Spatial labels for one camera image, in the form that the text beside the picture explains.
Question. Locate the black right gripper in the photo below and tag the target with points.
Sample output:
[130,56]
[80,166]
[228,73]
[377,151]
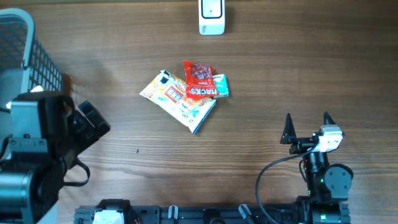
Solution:
[289,136]

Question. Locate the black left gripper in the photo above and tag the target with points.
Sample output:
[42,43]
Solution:
[89,133]

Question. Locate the yellow wet wipes pack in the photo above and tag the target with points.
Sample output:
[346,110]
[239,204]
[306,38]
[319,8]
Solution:
[169,92]

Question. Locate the teal tissue pack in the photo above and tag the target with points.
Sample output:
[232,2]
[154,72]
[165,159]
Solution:
[221,84]

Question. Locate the red candy bag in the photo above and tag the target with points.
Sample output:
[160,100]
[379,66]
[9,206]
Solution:
[199,80]

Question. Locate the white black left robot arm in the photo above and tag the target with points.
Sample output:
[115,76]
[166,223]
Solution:
[48,133]

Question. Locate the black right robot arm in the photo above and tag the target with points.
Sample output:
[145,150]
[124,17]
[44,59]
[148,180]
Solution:
[328,184]

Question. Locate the white barcode scanner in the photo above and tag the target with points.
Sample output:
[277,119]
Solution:
[211,17]

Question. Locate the grey black shopping basket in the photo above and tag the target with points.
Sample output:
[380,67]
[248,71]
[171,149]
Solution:
[25,63]

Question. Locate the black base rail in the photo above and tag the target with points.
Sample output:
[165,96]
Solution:
[121,211]

